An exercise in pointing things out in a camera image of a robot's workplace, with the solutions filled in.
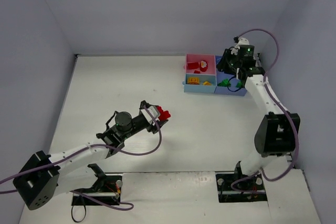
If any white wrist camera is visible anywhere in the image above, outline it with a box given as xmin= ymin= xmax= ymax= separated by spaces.
xmin=234 ymin=36 xmax=250 ymax=49
xmin=140 ymin=105 xmax=160 ymax=124

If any yellow rounded lego brick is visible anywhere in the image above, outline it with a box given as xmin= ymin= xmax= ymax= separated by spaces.
xmin=187 ymin=77 xmax=200 ymax=85

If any flower lego stack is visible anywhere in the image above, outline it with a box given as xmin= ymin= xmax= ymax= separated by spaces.
xmin=199 ymin=60 xmax=208 ymax=72

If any small yellow lego brick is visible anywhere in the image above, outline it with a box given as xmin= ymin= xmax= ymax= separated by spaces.
xmin=203 ymin=81 xmax=212 ymax=86

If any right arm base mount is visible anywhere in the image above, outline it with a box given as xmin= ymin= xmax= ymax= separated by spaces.
xmin=215 ymin=172 xmax=268 ymax=203

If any green square lego brick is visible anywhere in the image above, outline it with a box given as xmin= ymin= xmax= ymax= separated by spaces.
xmin=218 ymin=78 xmax=231 ymax=87

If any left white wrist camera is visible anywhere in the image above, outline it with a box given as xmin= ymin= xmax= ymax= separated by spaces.
xmin=140 ymin=105 xmax=160 ymax=124

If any light blue container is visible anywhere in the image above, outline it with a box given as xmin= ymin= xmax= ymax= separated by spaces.
xmin=183 ymin=73 xmax=217 ymax=93

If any red green lego stack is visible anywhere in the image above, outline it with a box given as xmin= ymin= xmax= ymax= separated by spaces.
xmin=156 ymin=105 xmax=171 ymax=121

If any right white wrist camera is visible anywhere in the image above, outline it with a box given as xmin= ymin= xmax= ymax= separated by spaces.
xmin=234 ymin=36 xmax=250 ymax=49

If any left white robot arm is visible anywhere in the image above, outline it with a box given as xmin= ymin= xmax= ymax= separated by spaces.
xmin=13 ymin=101 xmax=171 ymax=210

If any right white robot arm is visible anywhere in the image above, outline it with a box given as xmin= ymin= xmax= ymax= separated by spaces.
xmin=216 ymin=45 xmax=300 ymax=178

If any pink container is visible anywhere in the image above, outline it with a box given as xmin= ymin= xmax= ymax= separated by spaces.
xmin=184 ymin=54 xmax=216 ymax=75

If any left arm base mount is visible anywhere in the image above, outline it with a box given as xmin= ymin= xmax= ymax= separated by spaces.
xmin=71 ymin=173 xmax=122 ymax=206

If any dark blue container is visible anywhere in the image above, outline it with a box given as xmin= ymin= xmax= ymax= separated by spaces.
xmin=215 ymin=70 xmax=247 ymax=97

